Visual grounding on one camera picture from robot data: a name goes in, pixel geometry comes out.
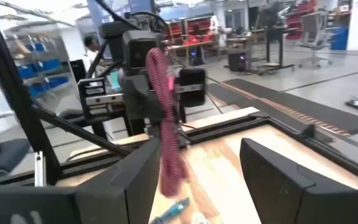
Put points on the wooden workbench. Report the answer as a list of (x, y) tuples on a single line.
[(191, 45)]

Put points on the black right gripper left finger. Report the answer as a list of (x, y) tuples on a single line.
[(104, 202)]

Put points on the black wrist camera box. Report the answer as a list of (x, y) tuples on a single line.
[(135, 53)]

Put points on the dark padded chair seat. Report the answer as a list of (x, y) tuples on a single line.
[(8, 155)]

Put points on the black computer tower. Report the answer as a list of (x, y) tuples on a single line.
[(236, 62)]

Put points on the blue plastic barrel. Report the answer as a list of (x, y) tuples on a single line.
[(339, 39)]

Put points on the grey office chair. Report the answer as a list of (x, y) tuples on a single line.
[(312, 28)]

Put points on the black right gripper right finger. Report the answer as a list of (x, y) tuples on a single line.
[(291, 199)]

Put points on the shelf with blue bins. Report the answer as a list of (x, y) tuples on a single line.
[(48, 65)]

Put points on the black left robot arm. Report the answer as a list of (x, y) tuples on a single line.
[(113, 34)]

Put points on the person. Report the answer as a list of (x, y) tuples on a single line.
[(91, 43)]

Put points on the silver aluminium bracket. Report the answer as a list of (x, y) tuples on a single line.
[(40, 171)]

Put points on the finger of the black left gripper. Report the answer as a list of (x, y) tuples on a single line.
[(149, 105), (133, 99)]

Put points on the red storage bin rack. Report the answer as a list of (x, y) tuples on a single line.
[(197, 29), (300, 18)]

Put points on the black standing desk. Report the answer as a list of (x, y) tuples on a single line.
[(272, 34)]

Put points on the black aluminium rig frame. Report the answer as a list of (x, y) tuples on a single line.
[(14, 93)]

